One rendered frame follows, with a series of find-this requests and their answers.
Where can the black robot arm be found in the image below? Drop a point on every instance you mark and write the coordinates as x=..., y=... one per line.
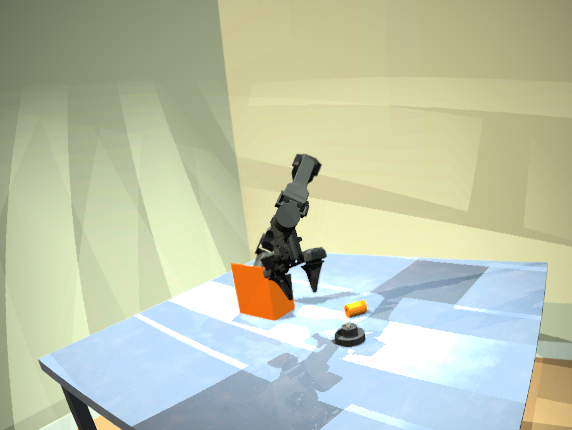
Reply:
x=292, y=205

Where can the orange cylinder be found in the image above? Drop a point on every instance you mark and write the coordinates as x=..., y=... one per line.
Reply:
x=355, y=309

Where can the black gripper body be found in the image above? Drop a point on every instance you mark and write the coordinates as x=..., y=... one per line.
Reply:
x=307, y=256

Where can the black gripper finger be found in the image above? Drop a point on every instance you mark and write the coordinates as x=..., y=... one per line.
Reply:
x=313, y=271
x=284, y=281

